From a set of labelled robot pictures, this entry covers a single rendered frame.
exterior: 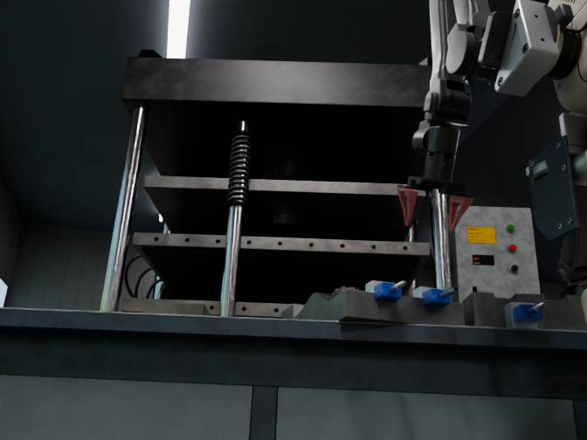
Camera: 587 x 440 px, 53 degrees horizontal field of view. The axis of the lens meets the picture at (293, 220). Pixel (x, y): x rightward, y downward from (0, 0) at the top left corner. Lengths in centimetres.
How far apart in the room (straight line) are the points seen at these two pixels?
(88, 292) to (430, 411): 714
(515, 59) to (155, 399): 91
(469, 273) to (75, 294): 648
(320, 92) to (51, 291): 632
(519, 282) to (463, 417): 114
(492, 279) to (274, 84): 111
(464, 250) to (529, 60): 141
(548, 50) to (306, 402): 77
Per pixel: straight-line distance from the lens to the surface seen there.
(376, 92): 237
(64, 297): 818
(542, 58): 99
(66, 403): 132
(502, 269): 233
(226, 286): 210
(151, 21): 431
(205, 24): 423
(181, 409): 125
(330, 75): 240
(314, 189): 229
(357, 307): 118
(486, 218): 238
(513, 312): 128
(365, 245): 219
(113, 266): 218
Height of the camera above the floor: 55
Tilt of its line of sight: 22 degrees up
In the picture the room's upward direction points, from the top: 3 degrees clockwise
